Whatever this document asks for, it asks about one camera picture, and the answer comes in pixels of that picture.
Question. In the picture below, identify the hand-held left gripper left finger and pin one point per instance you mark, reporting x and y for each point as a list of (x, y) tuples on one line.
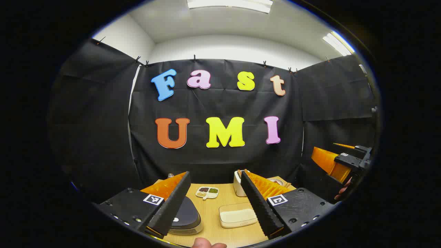
[(172, 203)]

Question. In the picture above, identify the ceiling light panel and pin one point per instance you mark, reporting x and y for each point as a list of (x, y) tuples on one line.
[(229, 4), (338, 43)]

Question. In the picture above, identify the white divided bean dish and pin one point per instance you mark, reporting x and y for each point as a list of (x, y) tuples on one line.
[(207, 192)]

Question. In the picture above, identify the white round plate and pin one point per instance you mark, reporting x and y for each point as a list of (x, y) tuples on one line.
[(276, 180)]

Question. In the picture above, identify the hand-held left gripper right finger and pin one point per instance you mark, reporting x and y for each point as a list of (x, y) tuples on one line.
[(258, 203)]

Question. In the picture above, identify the black silver rice cooker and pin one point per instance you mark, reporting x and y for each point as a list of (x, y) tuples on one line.
[(187, 215)]

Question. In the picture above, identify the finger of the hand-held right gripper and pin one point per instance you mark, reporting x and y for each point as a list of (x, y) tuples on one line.
[(327, 162), (348, 147)]

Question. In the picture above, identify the clear rectangular tray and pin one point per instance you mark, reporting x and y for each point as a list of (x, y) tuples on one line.
[(237, 215)]

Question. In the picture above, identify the white toaster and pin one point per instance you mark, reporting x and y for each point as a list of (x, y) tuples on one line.
[(237, 184)]

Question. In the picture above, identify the white rice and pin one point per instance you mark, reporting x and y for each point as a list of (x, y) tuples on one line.
[(237, 216)]

